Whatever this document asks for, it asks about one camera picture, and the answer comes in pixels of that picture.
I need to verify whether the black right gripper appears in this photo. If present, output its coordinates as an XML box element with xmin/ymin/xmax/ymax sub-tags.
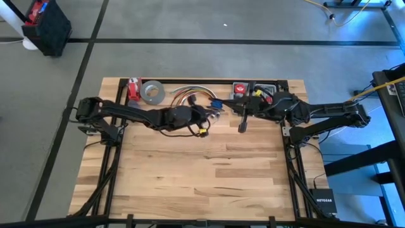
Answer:
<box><xmin>220</xmin><ymin>81</ymin><xmax>276</xmax><ymax>133</ymax></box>

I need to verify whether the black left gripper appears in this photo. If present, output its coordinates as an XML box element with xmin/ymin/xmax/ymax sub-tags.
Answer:
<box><xmin>188</xmin><ymin>96</ymin><xmax>221</xmax><ymax>137</ymax></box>

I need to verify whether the red tape dispenser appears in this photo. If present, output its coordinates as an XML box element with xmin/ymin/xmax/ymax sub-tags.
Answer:
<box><xmin>127</xmin><ymin>77</ymin><xmax>143</xmax><ymax>102</ymax></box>

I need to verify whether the black clamp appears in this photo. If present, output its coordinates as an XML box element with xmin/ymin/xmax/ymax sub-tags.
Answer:
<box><xmin>78</xmin><ymin>125</ymin><xmax>97</xmax><ymax>136</ymax></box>

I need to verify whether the black floor stand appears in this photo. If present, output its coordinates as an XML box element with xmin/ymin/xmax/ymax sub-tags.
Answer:
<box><xmin>323</xmin><ymin>0</ymin><xmax>393</xmax><ymax>10</ymax></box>

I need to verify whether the black desk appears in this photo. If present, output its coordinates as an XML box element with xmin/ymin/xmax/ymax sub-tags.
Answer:
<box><xmin>324</xmin><ymin>61</ymin><xmax>405</xmax><ymax>203</ymax></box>

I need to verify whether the black crate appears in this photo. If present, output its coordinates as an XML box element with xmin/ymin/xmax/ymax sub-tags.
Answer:
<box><xmin>21</xmin><ymin>0</ymin><xmax>73</xmax><ymax>57</ymax></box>

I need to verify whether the red box on crate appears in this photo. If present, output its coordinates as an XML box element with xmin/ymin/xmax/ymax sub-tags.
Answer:
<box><xmin>24</xmin><ymin>0</ymin><xmax>49</xmax><ymax>27</ymax></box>

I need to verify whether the bundle of coloured wires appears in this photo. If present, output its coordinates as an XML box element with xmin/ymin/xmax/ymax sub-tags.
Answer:
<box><xmin>170</xmin><ymin>84</ymin><xmax>220</xmax><ymax>108</ymax></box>

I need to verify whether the black metal rig frame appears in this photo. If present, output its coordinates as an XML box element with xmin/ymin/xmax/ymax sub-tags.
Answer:
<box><xmin>0</xmin><ymin>77</ymin><xmax>405</xmax><ymax>228</ymax></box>

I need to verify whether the grey duct tape roll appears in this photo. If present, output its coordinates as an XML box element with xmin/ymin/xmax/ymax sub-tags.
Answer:
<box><xmin>139</xmin><ymin>80</ymin><xmax>166</xmax><ymax>105</ymax></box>

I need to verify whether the yellow cable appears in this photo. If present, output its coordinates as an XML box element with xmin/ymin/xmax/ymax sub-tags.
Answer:
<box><xmin>347</xmin><ymin>75</ymin><xmax>405</xmax><ymax>101</ymax></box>
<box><xmin>304</xmin><ymin>0</ymin><xmax>371</xmax><ymax>28</ymax></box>

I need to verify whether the black network switch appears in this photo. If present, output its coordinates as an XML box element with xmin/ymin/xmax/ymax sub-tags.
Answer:
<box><xmin>309</xmin><ymin>187</ymin><xmax>338</xmax><ymax>215</ymax></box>

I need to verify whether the white post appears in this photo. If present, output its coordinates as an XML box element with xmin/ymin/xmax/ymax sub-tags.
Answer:
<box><xmin>0</xmin><ymin>0</ymin><xmax>39</xmax><ymax>51</ymax></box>

